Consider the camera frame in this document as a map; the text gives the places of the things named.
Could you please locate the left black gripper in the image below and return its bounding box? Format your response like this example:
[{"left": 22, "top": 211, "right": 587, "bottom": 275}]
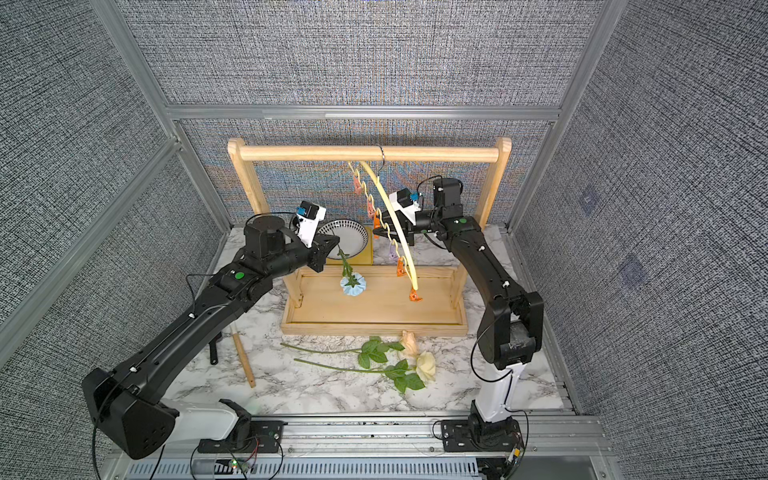
[{"left": 266, "top": 232, "right": 340, "bottom": 282}]

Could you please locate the blue flower with stem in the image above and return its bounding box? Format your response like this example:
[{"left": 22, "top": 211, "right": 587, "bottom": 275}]
[{"left": 338, "top": 248, "right": 367, "bottom": 297}]

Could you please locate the yellow wavy clothes hanger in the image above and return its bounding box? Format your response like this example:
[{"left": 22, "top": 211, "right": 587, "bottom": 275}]
[{"left": 347, "top": 147, "right": 419, "bottom": 291}]

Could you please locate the cream rose with stem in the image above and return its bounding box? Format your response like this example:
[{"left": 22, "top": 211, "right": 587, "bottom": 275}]
[{"left": 295, "top": 352, "right": 437, "bottom": 394}]

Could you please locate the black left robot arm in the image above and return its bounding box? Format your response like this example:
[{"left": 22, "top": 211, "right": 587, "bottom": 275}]
[{"left": 82, "top": 215, "right": 340, "bottom": 460}]

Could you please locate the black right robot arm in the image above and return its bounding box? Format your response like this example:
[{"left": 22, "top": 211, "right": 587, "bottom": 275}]
[{"left": 381, "top": 175, "right": 544, "bottom": 451}]

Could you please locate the wooden clothes rack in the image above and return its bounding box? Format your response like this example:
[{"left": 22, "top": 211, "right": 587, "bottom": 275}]
[{"left": 228, "top": 138, "right": 511, "bottom": 336}]

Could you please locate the white patterned plate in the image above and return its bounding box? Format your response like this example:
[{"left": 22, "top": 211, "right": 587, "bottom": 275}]
[{"left": 317, "top": 219, "right": 368, "bottom": 258}]

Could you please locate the yellow tray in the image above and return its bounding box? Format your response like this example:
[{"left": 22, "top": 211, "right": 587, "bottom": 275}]
[{"left": 326, "top": 232, "right": 374, "bottom": 266}]

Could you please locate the purple clothespin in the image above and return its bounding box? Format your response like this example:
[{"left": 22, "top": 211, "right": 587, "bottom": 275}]
[{"left": 389, "top": 240, "right": 399, "bottom": 261}]

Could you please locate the peach rose with stem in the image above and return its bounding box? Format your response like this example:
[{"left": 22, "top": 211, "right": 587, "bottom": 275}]
[{"left": 280, "top": 331, "right": 418, "bottom": 369}]

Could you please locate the wooden stick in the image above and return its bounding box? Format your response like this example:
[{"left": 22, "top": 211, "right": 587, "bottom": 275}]
[{"left": 231, "top": 330, "right": 256, "bottom": 388}]

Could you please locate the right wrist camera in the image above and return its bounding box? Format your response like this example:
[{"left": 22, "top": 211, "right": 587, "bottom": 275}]
[{"left": 389, "top": 188, "right": 421, "bottom": 225}]

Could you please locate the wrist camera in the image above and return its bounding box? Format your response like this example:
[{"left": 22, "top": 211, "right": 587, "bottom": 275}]
[
  {"left": 296, "top": 201, "right": 327, "bottom": 248},
  {"left": 389, "top": 188, "right": 421, "bottom": 225}
]

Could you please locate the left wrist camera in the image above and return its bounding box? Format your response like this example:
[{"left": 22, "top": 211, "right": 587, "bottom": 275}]
[{"left": 296, "top": 201, "right": 327, "bottom": 248}]

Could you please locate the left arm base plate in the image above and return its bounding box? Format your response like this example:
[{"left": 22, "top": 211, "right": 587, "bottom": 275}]
[{"left": 197, "top": 420, "right": 285, "bottom": 454}]

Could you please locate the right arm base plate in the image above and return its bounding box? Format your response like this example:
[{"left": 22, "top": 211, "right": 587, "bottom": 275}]
[{"left": 440, "top": 416, "right": 524, "bottom": 453}]

